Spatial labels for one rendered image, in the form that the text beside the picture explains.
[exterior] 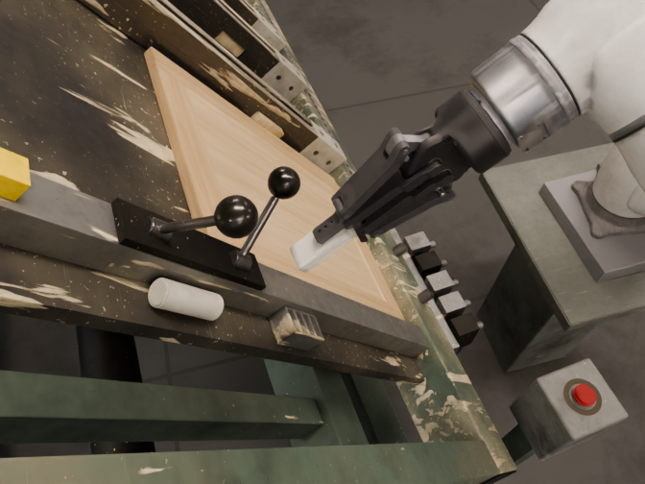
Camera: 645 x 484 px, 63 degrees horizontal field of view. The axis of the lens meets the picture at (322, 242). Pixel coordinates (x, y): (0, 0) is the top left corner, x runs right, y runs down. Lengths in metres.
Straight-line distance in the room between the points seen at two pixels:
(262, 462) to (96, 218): 0.25
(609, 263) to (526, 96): 1.01
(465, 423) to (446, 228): 1.43
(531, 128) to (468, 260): 1.84
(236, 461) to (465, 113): 0.34
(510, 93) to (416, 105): 2.41
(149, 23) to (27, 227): 0.55
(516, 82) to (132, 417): 0.45
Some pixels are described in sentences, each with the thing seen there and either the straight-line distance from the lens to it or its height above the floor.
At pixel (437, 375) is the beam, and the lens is 1.08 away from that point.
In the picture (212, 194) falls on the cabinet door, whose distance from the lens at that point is 0.74.
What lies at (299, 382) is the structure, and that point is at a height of 1.12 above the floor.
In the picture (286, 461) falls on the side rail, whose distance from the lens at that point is 0.51.
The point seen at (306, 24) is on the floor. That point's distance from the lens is 3.39.
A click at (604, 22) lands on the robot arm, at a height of 1.65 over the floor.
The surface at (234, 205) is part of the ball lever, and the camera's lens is 0.45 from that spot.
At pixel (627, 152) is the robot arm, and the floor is 1.56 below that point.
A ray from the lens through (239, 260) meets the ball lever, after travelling 0.60.
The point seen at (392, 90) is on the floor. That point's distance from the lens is 2.94.
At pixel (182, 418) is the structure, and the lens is 0.58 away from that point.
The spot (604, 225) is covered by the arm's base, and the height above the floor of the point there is 0.82.
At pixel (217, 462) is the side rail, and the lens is 0.44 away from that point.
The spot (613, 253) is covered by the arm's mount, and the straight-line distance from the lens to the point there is 1.48.
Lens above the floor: 1.89
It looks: 56 degrees down
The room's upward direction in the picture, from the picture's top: straight up
